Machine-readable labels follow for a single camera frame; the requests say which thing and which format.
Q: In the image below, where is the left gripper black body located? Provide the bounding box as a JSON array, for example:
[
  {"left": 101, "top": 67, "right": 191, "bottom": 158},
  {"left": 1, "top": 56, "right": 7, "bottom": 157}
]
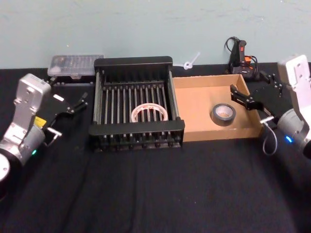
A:
[{"left": 35, "top": 87, "right": 75, "bottom": 147}]

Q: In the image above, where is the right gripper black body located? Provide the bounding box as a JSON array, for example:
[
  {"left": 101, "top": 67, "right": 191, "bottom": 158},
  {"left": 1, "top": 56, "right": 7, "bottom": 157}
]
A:
[{"left": 252, "top": 84, "right": 295, "bottom": 128}]

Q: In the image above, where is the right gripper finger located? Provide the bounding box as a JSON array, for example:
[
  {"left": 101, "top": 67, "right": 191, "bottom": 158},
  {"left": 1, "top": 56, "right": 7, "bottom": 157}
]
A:
[
  {"left": 259, "top": 70, "right": 284, "bottom": 97},
  {"left": 229, "top": 84, "right": 265, "bottom": 112}
]

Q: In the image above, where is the silver tape roll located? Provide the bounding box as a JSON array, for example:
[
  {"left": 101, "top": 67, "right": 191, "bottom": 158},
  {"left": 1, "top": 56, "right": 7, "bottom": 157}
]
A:
[{"left": 209, "top": 103, "right": 237, "bottom": 128}]

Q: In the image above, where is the white tape roll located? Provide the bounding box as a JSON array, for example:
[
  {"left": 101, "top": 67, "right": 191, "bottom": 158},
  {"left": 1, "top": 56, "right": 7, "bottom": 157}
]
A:
[{"left": 131, "top": 102, "right": 168, "bottom": 123}]

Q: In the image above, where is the clear plastic case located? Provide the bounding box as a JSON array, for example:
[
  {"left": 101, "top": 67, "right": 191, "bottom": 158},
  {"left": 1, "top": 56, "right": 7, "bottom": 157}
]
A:
[{"left": 46, "top": 54, "right": 104, "bottom": 87}]

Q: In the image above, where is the shallow brown cardboard tray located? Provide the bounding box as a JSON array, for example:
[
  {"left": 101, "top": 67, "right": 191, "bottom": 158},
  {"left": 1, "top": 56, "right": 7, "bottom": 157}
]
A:
[{"left": 172, "top": 74, "right": 264, "bottom": 143}]

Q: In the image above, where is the black rack with steel bars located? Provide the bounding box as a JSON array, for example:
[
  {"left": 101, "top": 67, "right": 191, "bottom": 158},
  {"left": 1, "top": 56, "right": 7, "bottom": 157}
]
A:
[{"left": 87, "top": 55, "right": 186, "bottom": 153}]

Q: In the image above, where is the white three-armed plastic piece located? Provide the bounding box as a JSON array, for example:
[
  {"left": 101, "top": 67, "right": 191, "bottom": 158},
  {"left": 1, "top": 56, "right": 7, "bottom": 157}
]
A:
[{"left": 173, "top": 51, "right": 201, "bottom": 70}]

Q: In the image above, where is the black table cloth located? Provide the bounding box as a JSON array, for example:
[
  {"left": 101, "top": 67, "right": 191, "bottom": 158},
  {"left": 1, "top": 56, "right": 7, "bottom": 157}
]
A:
[{"left": 0, "top": 62, "right": 311, "bottom": 233}]

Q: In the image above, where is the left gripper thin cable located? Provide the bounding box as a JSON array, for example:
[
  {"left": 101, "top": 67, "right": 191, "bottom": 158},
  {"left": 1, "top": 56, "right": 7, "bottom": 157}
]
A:
[{"left": 45, "top": 127, "right": 63, "bottom": 148}]

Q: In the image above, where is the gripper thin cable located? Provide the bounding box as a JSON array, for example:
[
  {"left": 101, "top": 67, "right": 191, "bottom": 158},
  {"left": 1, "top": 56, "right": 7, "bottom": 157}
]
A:
[
  {"left": 260, "top": 116, "right": 278, "bottom": 156},
  {"left": 45, "top": 127, "right": 63, "bottom": 148}
]

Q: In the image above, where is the right gripper thin cable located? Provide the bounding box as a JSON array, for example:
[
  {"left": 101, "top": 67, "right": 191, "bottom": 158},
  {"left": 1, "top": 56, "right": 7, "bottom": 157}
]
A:
[{"left": 260, "top": 116, "right": 278, "bottom": 156}]

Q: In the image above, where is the black corded tool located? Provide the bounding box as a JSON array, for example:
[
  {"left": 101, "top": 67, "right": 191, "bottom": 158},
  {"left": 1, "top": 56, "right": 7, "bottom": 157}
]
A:
[{"left": 225, "top": 36, "right": 263, "bottom": 82}]

